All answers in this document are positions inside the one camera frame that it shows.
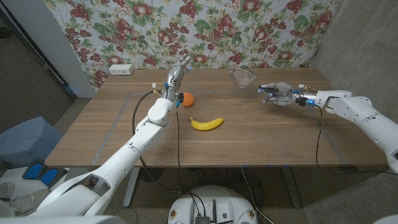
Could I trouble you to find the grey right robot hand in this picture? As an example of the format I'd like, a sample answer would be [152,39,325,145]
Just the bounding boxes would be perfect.
[257,82,301,106]

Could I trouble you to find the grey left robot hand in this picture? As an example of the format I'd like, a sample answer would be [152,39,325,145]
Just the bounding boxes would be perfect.
[164,55,192,102]

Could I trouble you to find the metal mesh sieve black handle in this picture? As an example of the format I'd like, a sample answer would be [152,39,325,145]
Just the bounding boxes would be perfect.
[229,68,268,91]

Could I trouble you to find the orange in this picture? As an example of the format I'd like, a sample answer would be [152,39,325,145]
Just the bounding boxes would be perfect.
[182,92,195,108]

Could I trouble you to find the yellow toy banana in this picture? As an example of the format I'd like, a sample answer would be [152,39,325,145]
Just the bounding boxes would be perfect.
[189,116,224,131]

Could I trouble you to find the floral fruit print backdrop cloth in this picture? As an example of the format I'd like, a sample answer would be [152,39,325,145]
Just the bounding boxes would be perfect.
[43,0,341,91]

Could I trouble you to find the white power strip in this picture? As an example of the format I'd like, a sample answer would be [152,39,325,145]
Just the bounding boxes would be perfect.
[108,63,135,76]

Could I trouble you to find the white table leg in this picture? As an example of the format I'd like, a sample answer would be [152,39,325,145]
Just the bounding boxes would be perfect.
[281,166,302,208]
[123,167,141,208]

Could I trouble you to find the white robot torso base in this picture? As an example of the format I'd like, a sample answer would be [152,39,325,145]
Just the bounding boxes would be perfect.
[167,185,258,224]

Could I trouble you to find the blue-grey bin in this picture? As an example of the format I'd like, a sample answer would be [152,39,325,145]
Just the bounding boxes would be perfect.
[0,116,63,169]

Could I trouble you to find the blue foot pedals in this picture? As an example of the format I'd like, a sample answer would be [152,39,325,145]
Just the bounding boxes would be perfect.
[22,160,68,189]

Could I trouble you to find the white robot chest edge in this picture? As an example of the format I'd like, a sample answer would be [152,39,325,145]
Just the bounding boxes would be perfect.
[0,215,127,224]

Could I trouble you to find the white sneaker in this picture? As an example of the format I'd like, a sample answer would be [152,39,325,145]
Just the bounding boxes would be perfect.
[11,188,52,215]
[0,182,16,200]

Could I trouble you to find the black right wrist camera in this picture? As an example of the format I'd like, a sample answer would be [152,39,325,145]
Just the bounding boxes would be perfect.
[298,97,315,108]

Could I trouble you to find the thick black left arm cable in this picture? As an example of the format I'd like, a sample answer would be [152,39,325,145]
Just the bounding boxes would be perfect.
[132,90,181,194]

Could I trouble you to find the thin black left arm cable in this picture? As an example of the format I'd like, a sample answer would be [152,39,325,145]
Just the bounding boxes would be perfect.
[175,105,187,194]

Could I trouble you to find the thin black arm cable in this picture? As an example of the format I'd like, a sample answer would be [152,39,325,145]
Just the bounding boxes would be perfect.
[175,105,187,194]
[314,105,398,177]

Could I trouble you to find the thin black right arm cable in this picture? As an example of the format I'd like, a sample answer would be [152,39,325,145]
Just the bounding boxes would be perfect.
[314,105,398,177]

